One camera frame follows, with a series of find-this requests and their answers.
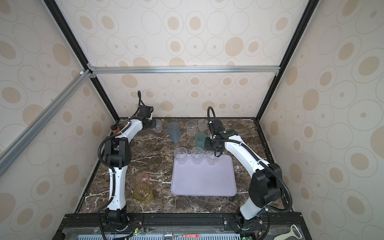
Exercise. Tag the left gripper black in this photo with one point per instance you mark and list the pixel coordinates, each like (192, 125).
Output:
(153, 124)

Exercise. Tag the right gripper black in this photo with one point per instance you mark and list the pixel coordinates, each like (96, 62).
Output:
(207, 144)

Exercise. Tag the clear faceted glass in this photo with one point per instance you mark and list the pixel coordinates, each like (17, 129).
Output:
(158, 126)
(181, 155)
(197, 155)
(212, 159)

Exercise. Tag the lavender plastic tray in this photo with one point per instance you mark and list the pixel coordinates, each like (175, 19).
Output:
(206, 180)

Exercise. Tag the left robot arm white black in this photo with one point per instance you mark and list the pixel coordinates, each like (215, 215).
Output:
(115, 153)

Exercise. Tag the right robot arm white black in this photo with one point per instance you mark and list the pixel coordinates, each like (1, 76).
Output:
(266, 179)

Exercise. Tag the teal dimpled plastic tumbler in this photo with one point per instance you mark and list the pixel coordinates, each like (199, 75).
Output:
(200, 140)

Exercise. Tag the frosted dimpled small cup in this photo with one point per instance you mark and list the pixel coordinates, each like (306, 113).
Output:
(202, 125)

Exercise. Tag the clear ribbed small glass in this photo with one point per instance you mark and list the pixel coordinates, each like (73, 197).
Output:
(191, 128)

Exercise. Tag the tall blue plastic tumbler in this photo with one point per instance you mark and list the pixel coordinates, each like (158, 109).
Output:
(174, 132)

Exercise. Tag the small amber bottle black cap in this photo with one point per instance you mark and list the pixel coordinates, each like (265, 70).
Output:
(115, 130)

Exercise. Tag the yellow glass mug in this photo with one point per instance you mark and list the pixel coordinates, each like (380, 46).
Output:
(143, 193)

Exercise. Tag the white peeler tool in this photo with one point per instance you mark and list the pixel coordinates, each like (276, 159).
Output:
(294, 232)

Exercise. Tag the aluminium frame bar horizontal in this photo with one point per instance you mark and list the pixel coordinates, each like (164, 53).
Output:
(185, 70)

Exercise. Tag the aluminium frame bar left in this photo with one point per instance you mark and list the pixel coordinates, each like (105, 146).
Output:
(14, 150)

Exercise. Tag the red handled screwdriver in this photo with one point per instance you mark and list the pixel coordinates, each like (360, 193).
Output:
(171, 236)

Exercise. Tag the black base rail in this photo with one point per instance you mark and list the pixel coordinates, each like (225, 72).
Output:
(210, 226)

